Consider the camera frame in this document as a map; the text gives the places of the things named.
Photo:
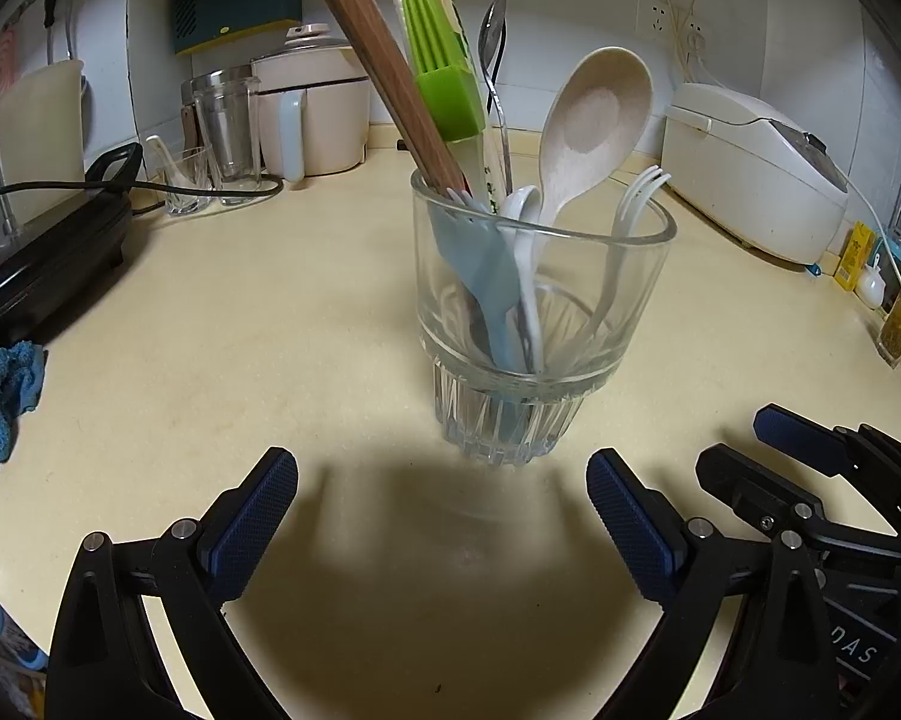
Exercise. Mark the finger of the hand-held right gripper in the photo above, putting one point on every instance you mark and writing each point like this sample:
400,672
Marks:
743,480
795,431

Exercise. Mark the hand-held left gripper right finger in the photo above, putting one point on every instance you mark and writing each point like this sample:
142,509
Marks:
630,532

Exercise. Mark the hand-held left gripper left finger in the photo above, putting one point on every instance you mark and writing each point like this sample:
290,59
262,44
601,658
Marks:
259,510

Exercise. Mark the clear glass tumbler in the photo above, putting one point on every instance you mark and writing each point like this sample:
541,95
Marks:
570,390

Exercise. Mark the white plastic fork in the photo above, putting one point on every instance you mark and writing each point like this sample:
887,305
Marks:
638,191

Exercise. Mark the blue plastic spork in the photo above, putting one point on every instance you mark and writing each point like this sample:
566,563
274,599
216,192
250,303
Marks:
488,277

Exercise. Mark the small white plastic spoon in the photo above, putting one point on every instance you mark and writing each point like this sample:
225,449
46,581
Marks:
521,206

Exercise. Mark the beige speckled spoon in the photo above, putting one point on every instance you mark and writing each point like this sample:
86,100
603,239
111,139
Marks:
596,112

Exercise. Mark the long metal spoon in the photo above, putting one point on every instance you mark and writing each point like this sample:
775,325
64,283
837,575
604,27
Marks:
491,26

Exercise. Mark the white chopsticks pair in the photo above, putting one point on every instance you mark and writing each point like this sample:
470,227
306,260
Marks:
395,0

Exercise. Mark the yellow box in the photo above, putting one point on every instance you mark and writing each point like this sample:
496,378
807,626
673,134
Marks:
855,255

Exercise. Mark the light blue package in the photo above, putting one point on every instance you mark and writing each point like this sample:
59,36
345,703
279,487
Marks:
899,247

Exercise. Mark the white rice cooker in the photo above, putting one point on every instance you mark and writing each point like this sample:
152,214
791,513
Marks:
735,172

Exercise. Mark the blue cloth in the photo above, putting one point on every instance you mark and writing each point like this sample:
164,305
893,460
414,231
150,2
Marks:
4,405

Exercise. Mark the black electric griddle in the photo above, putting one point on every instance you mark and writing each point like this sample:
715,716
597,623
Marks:
45,262

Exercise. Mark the small clear glass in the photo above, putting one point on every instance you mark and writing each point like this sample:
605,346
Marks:
187,187

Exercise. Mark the tall glass mug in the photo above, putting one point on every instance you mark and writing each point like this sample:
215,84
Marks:
229,150

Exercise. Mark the beige electric pot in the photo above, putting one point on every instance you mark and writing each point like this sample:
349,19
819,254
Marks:
330,127

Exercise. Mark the pink hanging scrubber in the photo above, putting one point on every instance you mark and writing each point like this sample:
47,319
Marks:
4,67

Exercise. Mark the white wall socket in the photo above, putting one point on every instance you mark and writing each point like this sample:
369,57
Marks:
654,13
694,36

